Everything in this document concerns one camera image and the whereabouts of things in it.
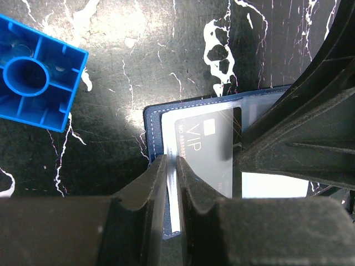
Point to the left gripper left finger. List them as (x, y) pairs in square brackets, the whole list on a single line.
[(125, 228)]

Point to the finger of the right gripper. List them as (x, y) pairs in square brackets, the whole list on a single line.
[(309, 132)]

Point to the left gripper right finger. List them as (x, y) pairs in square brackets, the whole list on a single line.
[(261, 231)]

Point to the black VIP credit card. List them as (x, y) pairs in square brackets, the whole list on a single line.
[(208, 143)]

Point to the blue leather card holder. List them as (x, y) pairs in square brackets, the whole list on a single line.
[(161, 140)]

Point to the small blue toy brick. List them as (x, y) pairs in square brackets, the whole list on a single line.
[(39, 76)]

